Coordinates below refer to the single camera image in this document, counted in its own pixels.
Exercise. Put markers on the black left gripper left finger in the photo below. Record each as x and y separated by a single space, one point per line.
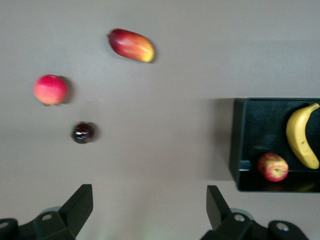
72 212

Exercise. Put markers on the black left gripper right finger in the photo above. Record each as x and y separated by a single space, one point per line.
220 215

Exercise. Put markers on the red yellow striped apple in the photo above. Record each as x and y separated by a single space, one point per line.
273 167

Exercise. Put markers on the black plastic box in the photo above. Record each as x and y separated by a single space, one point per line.
265 125

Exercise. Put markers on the yellow banana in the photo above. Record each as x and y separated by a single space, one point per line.
297 135

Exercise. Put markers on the dark purple mangosteen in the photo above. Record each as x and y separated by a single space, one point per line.
83 133

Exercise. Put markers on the brown table mat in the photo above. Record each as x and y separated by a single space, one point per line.
175 100

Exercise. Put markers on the red pomegranate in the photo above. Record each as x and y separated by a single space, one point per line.
50 90

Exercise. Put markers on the red yellow mango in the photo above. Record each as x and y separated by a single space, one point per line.
131 45

